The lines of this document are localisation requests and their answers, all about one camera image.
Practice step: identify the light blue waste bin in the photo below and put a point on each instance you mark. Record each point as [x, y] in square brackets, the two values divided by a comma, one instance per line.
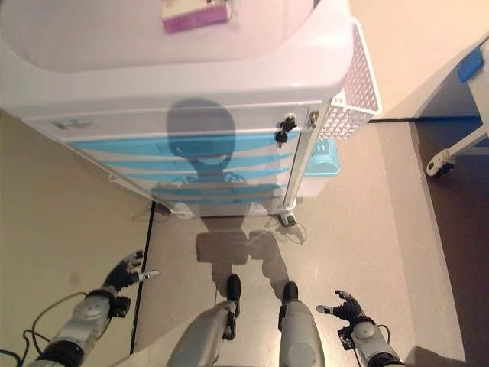
[324, 164]

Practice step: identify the cart caster wheel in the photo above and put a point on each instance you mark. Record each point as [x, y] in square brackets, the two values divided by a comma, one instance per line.
[289, 220]

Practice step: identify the cart label sticker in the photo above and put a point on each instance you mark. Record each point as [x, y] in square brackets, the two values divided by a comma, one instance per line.
[74, 124]

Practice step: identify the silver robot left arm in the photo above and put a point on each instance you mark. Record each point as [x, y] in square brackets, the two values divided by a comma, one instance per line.
[84, 317]

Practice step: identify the blue bed corner clip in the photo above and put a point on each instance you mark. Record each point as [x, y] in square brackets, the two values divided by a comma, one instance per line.
[470, 65]

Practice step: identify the white bed caster wheel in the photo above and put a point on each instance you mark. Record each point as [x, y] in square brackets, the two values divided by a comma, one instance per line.
[439, 164]

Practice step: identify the grey robot left leg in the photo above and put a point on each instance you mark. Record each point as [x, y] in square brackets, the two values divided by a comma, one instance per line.
[202, 336]

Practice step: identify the white perforated side basket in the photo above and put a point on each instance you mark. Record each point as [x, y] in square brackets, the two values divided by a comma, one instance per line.
[361, 95]

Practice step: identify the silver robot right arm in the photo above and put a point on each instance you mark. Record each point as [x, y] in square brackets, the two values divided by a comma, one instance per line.
[366, 336]

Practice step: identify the white medical cart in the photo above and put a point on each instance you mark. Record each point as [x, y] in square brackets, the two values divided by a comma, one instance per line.
[153, 80]

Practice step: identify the purple white medicine box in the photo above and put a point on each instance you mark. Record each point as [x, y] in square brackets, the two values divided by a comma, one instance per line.
[191, 17]

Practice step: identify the white hospital bed frame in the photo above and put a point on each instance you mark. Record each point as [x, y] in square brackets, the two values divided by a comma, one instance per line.
[431, 91]

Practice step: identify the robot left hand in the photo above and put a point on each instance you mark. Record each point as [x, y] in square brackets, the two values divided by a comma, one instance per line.
[120, 277]

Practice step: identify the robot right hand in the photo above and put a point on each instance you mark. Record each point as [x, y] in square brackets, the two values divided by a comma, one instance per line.
[349, 307]

